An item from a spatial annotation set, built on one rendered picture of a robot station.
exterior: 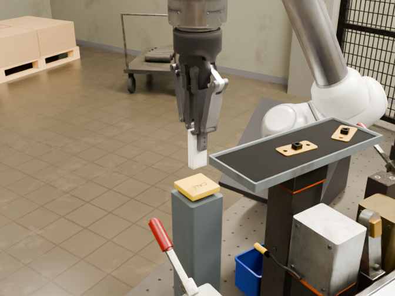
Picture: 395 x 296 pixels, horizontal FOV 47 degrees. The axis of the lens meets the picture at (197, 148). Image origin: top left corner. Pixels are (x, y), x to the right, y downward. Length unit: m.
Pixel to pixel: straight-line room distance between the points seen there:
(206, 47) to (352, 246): 0.41
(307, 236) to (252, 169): 0.16
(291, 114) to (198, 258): 0.69
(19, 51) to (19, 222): 3.20
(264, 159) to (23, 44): 5.09
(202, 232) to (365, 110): 0.79
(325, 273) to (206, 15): 0.47
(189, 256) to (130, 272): 1.58
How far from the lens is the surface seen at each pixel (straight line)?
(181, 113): 0.77
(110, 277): 2.41
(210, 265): 0.88
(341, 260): 0.82
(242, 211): 1.58
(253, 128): 1.76
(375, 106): 1.46
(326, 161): 0.93
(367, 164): 1.99
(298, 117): 1.42
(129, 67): 4.82
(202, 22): 0.67
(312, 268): 0.85
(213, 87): 0.68
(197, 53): 0.68
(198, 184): 0.81
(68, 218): 2.89
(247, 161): 0.89
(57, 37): 6.21
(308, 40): 1.33
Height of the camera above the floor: 1.57
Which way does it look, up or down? 26 degrees down
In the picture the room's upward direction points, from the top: straight up
